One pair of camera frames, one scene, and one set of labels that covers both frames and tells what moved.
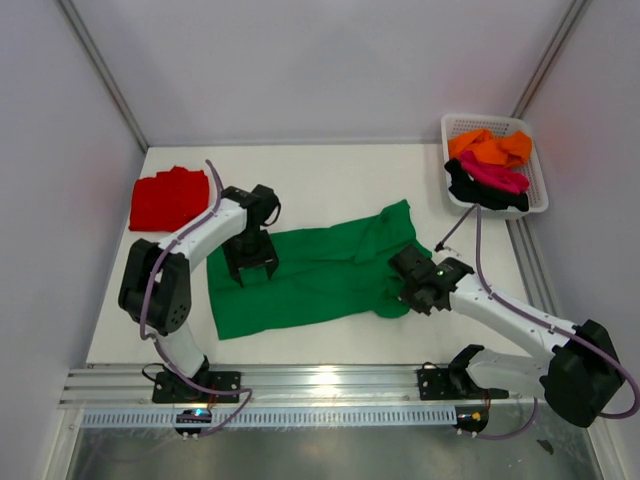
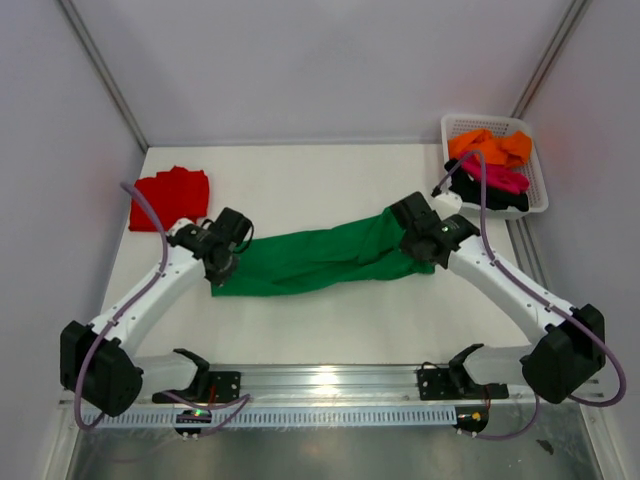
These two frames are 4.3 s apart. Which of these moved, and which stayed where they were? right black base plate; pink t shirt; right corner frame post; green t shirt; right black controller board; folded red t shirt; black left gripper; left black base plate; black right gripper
Moved: black left gripper; green t shirt; black right gripper
Stayed: right corner frame post; pink t shirt; left black base plate; right black controller board; folded red t shirt; right black base plate
